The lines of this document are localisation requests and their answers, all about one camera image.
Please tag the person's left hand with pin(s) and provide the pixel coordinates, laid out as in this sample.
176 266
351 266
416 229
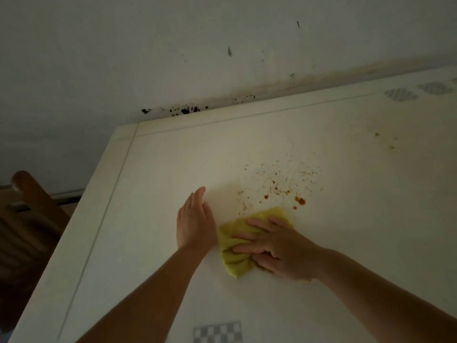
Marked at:
194 228

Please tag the person's right hand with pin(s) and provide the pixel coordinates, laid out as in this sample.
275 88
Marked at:
289 251

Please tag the person's left thumb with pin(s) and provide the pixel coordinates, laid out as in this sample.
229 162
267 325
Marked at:
211 217

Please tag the person's right middle finger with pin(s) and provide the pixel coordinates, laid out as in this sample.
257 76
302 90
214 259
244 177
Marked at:
250 237

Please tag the person's right little finger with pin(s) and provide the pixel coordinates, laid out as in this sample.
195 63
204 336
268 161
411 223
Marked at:
280 222

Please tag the person's right thumb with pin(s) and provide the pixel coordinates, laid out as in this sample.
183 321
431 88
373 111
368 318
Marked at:
263 262

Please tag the yellow cleaning cloth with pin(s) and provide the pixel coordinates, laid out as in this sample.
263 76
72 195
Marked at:
232 253

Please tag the person's left forearm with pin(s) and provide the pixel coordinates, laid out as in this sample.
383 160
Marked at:
153 296

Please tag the person's right forearm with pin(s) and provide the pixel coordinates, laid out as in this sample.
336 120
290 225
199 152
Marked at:
385 300

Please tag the red sauce spatter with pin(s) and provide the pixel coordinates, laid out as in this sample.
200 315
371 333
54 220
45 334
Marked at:
282 185

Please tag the brown wooden chair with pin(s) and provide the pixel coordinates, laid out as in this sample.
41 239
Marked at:
28 239

